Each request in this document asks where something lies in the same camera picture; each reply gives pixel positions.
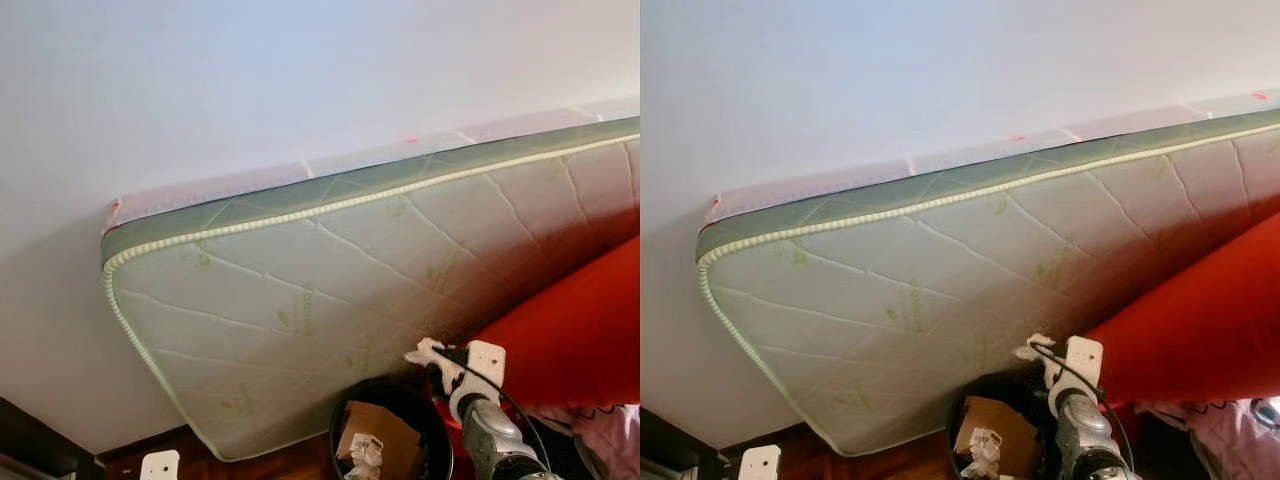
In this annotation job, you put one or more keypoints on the black round trash bin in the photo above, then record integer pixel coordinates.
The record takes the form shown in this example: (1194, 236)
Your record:
(1010, 385)
(390, 392)

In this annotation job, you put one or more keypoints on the brown cardboard box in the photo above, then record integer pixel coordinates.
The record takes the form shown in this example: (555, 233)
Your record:
(385, 425)
(1000, 420)

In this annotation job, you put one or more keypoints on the white crumpled paper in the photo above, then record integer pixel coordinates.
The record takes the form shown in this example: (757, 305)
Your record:
(365, 455)
(982, 450)

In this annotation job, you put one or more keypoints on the long red sofa cushion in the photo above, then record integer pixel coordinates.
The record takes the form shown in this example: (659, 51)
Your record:
(1190, 320)
(580, 330)

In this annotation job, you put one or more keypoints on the green quilted mattress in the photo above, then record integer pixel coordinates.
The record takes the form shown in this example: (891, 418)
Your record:
(900, 290)
(300, 300)

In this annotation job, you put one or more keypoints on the pink cartoon print quilt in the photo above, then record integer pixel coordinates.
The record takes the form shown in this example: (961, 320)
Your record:
(1220, 440)
(610, 440)

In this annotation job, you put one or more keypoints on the dark wooden baseboard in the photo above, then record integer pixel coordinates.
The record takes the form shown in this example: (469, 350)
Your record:
(125, 452)
(740, 448)

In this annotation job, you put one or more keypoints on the dark door frame post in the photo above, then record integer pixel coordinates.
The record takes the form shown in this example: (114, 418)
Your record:
(40, 440)
(670, 445)

